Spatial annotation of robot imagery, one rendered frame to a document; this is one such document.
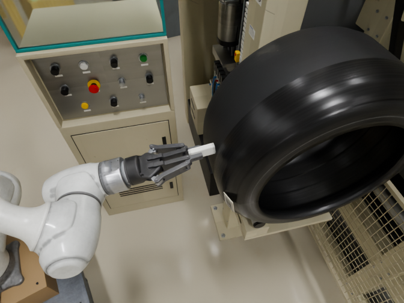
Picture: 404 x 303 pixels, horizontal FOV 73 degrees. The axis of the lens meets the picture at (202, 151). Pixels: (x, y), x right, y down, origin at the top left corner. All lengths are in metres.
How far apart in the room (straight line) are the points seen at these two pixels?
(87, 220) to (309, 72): 0.56
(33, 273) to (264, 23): 1.16
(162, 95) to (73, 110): 0.42
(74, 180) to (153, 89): 0.73
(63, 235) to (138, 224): 1.44
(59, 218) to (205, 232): 1.44
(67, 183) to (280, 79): 0.55
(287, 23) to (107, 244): 1.69
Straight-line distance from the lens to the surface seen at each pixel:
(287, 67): 0.66
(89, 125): 1.41
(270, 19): 0.89
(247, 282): 1.89
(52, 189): 0.76
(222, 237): 1.94
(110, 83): 1.30
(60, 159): 2.57
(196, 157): 0.70
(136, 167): 0.70
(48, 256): 0.62
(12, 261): 1.27
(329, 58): 0.68
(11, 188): 1.24
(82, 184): 0.71
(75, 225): 0.63
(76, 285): 1.29
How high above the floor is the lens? 1.81
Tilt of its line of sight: 51 degrees down
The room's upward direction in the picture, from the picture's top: straight up
